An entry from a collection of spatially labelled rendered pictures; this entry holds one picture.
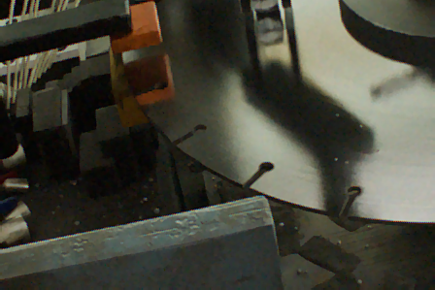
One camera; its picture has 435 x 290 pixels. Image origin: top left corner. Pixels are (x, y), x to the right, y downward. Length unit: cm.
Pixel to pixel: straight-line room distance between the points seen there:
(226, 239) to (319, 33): 18
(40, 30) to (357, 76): 15
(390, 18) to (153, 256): 20
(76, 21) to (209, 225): 18
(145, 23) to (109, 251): 18
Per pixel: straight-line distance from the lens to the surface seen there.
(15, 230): 48
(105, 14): 45
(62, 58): 61
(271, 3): 47
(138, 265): 30
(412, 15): 45
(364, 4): 46
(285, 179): 38
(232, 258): 30
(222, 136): 40
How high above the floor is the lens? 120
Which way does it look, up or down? 38 degrees down
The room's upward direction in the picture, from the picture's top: 12 degrees counter-clockwise
